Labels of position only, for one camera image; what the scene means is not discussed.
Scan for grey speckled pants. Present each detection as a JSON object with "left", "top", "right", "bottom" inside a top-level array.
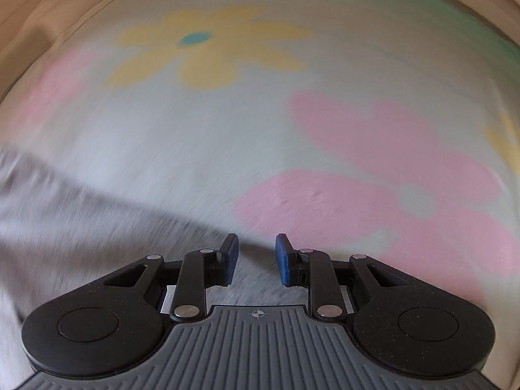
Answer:
[{"left": 0, "top": 143, "right": 309, "bottom": 390}]

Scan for floral bed blanket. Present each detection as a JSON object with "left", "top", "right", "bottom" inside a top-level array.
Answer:
[{"left": 1, "top": 0, "right": 519, "bottom": 389}]

